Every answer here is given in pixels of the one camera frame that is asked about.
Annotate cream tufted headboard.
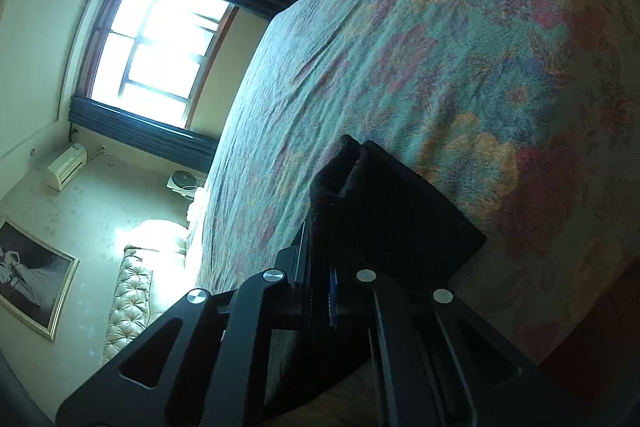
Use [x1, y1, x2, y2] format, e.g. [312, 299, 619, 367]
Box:
[102, 219, 191, 365]

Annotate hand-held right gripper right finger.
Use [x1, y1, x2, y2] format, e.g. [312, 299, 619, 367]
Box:
[327, 268, 591, 427]

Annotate black pants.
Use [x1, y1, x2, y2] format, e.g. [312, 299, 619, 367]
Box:
[262, 134, 488, 420]

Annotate framed black-and-white picture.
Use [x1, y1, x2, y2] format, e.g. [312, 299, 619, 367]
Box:
[0, 218, 81, 342]

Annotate wooden framed window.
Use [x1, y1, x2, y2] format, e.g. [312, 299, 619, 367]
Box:
[90, 0, 236, 128]

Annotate floral bedspread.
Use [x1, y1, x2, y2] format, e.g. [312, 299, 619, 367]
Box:
[192, 0, 640, 368]

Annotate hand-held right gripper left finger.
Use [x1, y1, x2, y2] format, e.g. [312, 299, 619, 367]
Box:
[57, 222, 326, 427]

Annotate white air conditioner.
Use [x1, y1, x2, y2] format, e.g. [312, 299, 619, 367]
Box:
[46, 144, 88, 192]

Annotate white fan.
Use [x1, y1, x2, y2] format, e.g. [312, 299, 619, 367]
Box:
[166, 169, 207, 198]

